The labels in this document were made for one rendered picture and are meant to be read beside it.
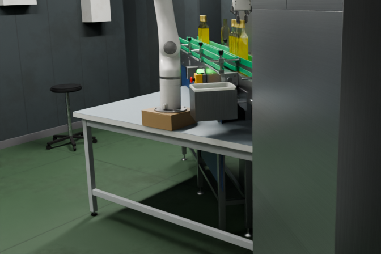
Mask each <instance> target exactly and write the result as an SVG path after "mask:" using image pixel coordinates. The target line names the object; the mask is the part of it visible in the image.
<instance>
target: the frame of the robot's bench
mask: <svg viewBox="0 0 381 254"><path fill-rule="evenodd" d="M82 123H83V136H84V149H85V157H86V170H87V184H88V197H89V204H90V211H91V212H93V213H91V216H96V215H97V213H96V211H97V210H98V205H97V198H96V197H100V198H103V199H106V200H108V201H112V202H115V203H117V204H120V205H123V206H126V207H129V208H132V209H134V210H138V211H141V212H143V213H146V214H149V215H152V216H155V217H158V218H160V219H164V220H166V221H169V222H172V223H175V224H177V225H181V226H183V227H186V228H189V229H192V230H195V231H198V232H201V233H203V234H206V235H209V236H212V237H215V238H218V239H220V240H224V241H226V242H229V243H232V244H235V245H238V246H241V247H244V248H246V249H250V250H252V251H253V241H252V240H249V239H246V238H242V237H240V236H237V235H234V234H231V233H228V232H225V231H222V230H219V229H216V228H213V227H210V226H207V225H203V224H201V223H198V222H195V221H191V220H189V219H186V218H183V217H180V216H177V215H174V214H171V213H168V212H165V211H162V210H159V209H156V208H152V207H150V206H147V205H144V204H140V203H138V202H135V201H132V200H129V199H126V198H123V197H120V196H117V195H114V194H111V193H108V192H105V191H102V190H99V189H96V184H95V170H94V156H93V148H92V134H91V127H93V128H98V129H104V130H109V131H112V132H117V133H122V134H127V135H131V136H136V137H141V138H146V139H151V140H155V141H160V142H165V143H170V144H173V145H179V146H184V147H188V148H192V149H197V150H202V151H207V152H211V153H216V154H221V155H226V156H231V157H234V158H240V159H245V160H250V161H252V153H251V152H247V151H242V150H237V149H231V148H228V147H222V146H217V145H211V144H208V143H202V142H197V141H191V140H188V139H182V138H177V137H171V136H166V135H162V134H156V133H151V132H146V131H142V130H137V129H131V128H126V127H122V126H117V125H111V124H106V123H102V122H97V121H91V120H86V119H82Z"/></svg>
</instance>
